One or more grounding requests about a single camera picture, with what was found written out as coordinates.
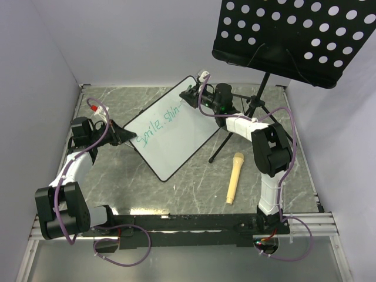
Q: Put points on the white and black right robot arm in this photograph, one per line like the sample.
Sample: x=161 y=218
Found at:
x=271 y=149

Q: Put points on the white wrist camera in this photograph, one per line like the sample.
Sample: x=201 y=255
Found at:
x=202 y=77
x=99 y=112

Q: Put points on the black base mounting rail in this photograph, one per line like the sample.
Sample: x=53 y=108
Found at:
x=175 y=230

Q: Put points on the beige microphone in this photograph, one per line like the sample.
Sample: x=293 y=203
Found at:
x=238 y=161

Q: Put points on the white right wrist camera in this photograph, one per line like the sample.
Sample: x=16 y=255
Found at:
x=202 y=77

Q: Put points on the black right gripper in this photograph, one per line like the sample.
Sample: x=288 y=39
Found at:
x=191 y=96

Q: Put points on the black perforated music stand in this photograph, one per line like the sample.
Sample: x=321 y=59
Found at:
x=325 y=48

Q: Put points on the white whiteboard with black frame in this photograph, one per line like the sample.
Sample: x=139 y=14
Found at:
x=169 y=131

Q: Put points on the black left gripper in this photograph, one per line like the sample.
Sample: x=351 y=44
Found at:
x=118 y=135

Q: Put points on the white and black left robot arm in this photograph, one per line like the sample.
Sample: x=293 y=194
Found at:
x=61 y=207

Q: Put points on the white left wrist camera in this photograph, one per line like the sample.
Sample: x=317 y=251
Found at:
x=99 y=112

